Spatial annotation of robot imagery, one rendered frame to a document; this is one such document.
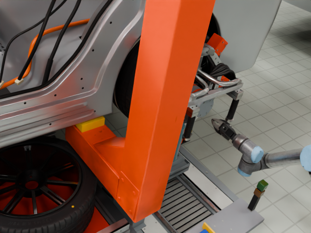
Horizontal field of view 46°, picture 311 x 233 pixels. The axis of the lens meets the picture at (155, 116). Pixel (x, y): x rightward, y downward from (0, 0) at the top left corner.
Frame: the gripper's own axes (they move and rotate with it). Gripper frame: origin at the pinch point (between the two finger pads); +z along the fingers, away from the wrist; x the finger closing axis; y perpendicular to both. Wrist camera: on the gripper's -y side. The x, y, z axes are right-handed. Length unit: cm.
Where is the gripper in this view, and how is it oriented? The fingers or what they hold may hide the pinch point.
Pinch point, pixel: (212, 119)
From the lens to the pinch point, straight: 230.9
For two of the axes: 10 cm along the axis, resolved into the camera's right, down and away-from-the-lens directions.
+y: 4.3, 3.8, 8.2
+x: 6.6, -7.5, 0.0
